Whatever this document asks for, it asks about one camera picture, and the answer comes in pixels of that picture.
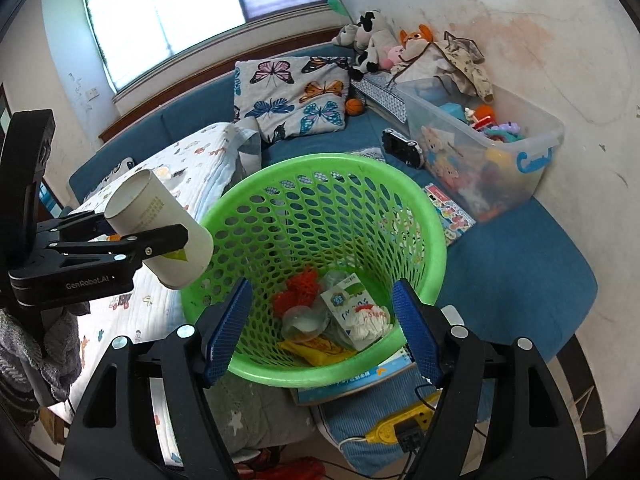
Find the orange fox plush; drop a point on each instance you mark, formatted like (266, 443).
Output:
(414, 43)

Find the yellow snack wrapper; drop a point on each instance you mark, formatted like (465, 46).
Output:
(319, 351)

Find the cow plush toy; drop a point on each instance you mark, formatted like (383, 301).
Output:
(372, 39)

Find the clear toy storage box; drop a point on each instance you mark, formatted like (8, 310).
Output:
(490, 157)

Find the butterfly pillow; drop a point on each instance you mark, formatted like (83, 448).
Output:
(291, 96)

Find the green plastic basket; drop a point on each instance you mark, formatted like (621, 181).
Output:
(322, 212)

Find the white patterned tablecloth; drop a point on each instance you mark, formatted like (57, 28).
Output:
(176, 185)

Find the window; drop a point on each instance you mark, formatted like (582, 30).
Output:
(134, 36)

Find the patterned beige cloth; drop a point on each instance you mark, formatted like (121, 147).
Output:
(469, 74)

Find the sticker book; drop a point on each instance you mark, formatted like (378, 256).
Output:
(454, 219)

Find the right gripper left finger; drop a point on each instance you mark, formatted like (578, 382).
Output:
(144, 413)

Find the clear plastic bag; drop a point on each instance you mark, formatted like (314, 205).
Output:
(303, 323)

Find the pink pig plush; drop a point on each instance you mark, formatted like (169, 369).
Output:
(392, 57)

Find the black handheld console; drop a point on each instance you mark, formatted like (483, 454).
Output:
(406, 150)

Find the small orange ball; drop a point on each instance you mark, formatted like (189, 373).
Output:
(354, 107)

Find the yellow power strip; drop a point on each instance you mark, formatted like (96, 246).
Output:
(405, 428)

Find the milk carton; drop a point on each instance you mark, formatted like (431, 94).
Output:
(346, 301)

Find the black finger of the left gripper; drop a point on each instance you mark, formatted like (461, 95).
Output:
(70, 248)

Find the white paper cup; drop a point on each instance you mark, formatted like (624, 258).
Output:
(142, 203)

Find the crumpled white tissue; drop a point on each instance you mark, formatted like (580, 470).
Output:
(366, 324)

